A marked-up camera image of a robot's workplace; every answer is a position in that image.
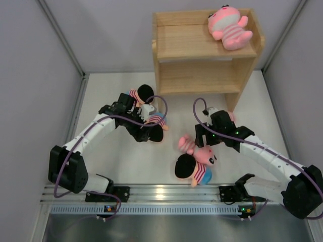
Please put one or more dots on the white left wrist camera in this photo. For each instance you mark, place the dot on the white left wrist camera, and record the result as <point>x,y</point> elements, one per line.
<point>146,111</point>

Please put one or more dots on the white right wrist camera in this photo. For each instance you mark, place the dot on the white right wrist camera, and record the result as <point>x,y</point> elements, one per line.
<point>208,112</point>

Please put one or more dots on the aluminium right frame post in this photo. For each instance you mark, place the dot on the aluminium right frame post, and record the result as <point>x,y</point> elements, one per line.
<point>294,16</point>

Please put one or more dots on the grey slotted cable duct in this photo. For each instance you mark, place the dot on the grey slotted cable duct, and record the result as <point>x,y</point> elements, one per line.
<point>136,209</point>

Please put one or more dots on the aluminium front rail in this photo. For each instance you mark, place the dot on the aluminium front rail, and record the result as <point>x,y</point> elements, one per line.
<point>145,193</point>

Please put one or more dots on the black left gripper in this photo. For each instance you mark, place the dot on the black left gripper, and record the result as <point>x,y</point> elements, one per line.
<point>140,135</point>

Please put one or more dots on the pink plush with heart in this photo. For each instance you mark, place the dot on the pink plush with heart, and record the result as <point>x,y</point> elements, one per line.
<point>203,155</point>

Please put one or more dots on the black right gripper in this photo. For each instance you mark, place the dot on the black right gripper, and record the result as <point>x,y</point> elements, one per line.
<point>199,140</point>

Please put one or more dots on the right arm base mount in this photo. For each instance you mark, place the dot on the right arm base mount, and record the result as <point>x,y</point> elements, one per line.
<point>231,194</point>

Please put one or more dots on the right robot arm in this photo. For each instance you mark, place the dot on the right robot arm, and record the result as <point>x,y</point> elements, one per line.
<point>297,187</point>

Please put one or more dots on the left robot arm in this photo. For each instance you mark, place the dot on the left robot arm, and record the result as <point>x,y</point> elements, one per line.
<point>67,166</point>

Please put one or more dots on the boy doll centre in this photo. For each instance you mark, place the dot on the boy doll centre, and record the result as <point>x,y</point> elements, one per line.
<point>157,132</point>

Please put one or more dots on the boy doll near shelf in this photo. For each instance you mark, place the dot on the boy doll near shelf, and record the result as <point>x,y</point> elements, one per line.
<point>142,95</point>

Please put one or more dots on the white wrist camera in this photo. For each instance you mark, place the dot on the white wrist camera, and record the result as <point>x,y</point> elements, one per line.
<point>208,112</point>
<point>146,111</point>

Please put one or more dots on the pink plush face down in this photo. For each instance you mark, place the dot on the pink plush face down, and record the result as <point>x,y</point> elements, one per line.
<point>232,116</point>

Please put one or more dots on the aluminium left frame post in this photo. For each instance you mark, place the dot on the aluminium left frame post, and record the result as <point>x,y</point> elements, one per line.
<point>60,35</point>

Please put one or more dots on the aluminium frame post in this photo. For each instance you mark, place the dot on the aluminium frame post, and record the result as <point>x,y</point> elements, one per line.
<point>60,35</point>
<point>294,16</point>

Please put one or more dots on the boy doll front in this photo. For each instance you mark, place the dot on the boy doll front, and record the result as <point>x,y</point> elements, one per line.
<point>187,168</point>

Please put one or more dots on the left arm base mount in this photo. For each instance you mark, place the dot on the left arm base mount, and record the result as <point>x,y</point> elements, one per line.
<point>122,192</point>

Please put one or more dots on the wooden two-tier shelf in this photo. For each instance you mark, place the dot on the wooden two-tier shelf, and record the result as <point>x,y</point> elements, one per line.
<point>187,60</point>

